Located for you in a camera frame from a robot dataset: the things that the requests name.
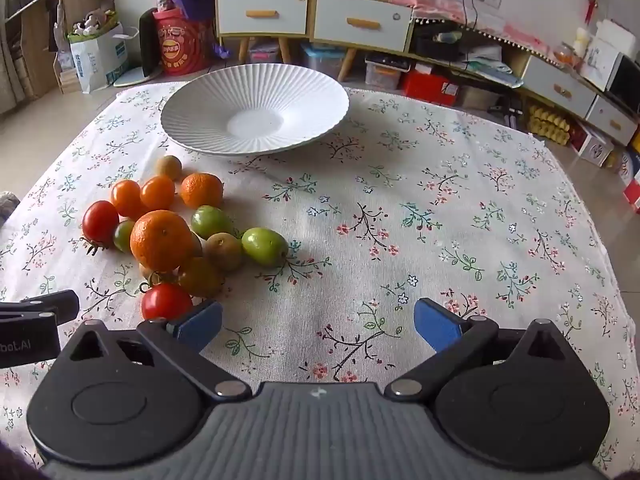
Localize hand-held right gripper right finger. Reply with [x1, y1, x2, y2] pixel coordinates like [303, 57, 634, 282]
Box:
[382, 297, 581, 401]

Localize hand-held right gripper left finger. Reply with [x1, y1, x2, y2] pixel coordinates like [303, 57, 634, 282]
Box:
[57, 301, 251, 402]

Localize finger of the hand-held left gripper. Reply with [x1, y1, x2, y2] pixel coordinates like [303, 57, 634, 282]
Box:
[0, 290, 81, 326]

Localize red cherry tomato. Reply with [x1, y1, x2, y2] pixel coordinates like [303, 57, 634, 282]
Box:
[81, 200, 121, 256]
[140, 282, 194, 322]

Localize brown orange cherry tomato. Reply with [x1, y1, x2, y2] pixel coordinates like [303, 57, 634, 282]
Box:
[177, 256, 225, 298]

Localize olive brown cherry tomato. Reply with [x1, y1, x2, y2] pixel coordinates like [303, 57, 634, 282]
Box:
[155, 155, 183, 182]
[204, 232, 245, 272]

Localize floral tablecloth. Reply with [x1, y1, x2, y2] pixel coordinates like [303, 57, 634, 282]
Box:
[0, 82, 640, 480]

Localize green jujube behind mandarin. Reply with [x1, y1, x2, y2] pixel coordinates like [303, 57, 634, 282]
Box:
[113, 220, 137, 253]

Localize large mandarin orange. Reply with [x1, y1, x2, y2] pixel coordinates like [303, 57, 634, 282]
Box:
[130, 210, 193, 272]

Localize green jujube right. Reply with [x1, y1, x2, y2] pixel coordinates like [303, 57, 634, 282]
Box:
[241, 227, 290, 266]

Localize green jujube upper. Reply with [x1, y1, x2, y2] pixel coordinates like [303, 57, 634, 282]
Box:
[190, 205, 233, 240]

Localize small mandarin orange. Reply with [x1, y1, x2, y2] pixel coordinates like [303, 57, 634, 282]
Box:
[180, 172, 224, 210]

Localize white ribbed plate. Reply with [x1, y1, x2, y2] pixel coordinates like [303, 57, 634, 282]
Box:
[160, 64, 350, 156]

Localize pack of yellow bottles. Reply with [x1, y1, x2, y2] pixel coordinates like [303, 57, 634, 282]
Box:
[529, 105, 572, 145]

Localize red box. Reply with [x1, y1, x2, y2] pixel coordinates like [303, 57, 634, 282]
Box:
[402, 70, 460, 107]

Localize white paper bag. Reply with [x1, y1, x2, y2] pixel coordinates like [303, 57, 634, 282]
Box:
[68, 22, 132, 93]

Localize long low wooden cabinet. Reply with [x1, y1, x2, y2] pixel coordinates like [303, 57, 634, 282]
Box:
[410, 15, 640, 147]

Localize red bucket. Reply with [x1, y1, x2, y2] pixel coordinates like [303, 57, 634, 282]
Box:
[152, 7, 211, 77]

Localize black board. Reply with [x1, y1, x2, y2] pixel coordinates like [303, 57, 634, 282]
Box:
[138, 10, 161, 79]

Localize small pink storage box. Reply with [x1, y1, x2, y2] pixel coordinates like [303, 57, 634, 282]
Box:
[250, 40, 281, 65]

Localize cardboard shelf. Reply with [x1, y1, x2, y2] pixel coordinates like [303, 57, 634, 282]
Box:
[0, 0, 118, 98]

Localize clear storage box blue lid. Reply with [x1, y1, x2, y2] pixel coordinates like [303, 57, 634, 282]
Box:
[300, 42, 347, 81]

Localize white drawer wooden cabinet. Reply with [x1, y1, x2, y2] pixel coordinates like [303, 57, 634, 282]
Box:
[310, 0, 416, 82]
[215, 0, 313, 64]

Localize pink blanket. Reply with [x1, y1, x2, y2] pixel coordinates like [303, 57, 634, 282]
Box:
[387, 0, 468, 23]

